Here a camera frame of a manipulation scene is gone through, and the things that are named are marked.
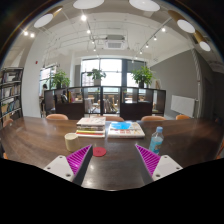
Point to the right potted green plant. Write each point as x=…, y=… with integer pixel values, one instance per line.
x=142, y=76

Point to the cream ceramic cup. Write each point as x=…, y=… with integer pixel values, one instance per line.
x=72, y=142

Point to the orange chair far right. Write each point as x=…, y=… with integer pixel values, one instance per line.
x=181, y=117

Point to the ceiling air conditioner unit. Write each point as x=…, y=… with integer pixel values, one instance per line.
x=114, y=42

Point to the middle potted green plant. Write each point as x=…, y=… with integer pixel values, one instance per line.
x=97, y=75

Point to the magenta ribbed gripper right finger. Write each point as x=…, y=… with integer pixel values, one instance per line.
x=154, y=167

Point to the blue and white book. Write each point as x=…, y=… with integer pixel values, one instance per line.
x=126, y=129

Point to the clear plastic water bottle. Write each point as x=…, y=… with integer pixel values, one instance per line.
x=156, y=140

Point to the orange chair back right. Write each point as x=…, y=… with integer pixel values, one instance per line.
x=153, y=118

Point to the stack of books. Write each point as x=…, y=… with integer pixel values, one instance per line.
x=91, y=127

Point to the orange chair back left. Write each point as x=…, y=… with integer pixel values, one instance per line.
x=57, y=117

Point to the orange chair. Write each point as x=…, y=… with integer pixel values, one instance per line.
x=181, y=117
x=57, y=117
x=153, y=118
x=7, y=122

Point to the left potted green plant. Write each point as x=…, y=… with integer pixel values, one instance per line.
x=60, y=79

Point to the black shelf room divider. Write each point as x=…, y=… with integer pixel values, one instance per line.
x=130, y=103

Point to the tall bookshelf with books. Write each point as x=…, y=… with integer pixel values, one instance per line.
x=10, y=94

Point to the orange chair far left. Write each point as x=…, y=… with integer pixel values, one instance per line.
x=7, y=122

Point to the red round coaster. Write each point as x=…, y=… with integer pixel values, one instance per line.
x=99, y=151

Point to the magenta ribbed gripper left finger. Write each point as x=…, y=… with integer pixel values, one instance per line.
x=73, y=167

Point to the white whiteboard on wall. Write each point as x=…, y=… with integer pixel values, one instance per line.
x=183, y=105

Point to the potted green plant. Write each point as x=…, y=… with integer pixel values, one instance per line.
x=97, y=75
x=60, y=79
x=142, y=76

